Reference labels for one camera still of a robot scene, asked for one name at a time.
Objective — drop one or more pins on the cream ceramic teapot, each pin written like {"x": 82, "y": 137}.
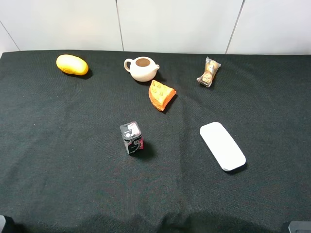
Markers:
{"x": 142, "y": 69}

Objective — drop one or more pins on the white oblong case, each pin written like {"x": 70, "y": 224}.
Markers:
{"x": 223, "y": 147}

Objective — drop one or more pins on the wrapped cookie packet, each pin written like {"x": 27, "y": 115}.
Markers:
{"x": 211, "y": 68}

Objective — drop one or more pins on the black red gum box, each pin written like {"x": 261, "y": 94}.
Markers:
{"x": 132, "y": 137}

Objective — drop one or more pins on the grey device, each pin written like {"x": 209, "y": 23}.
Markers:
{"x": 299, "y": 227}
{"x": 2, "y": 223}

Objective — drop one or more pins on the orange waffle slice toy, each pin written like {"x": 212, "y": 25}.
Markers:
{"x": 160, "y": 95}

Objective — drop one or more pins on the grey device bottom right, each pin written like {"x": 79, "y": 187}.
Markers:
{"x": 299, "y": 227}

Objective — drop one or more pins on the grey device bottom left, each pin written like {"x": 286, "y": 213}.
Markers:
{"x": 2, "y": 223}

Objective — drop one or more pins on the black tablecloth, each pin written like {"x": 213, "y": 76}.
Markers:
{"x": 64, "y": 167}

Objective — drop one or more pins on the yellow mango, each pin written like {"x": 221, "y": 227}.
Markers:
{"x": 70, "y": 64}

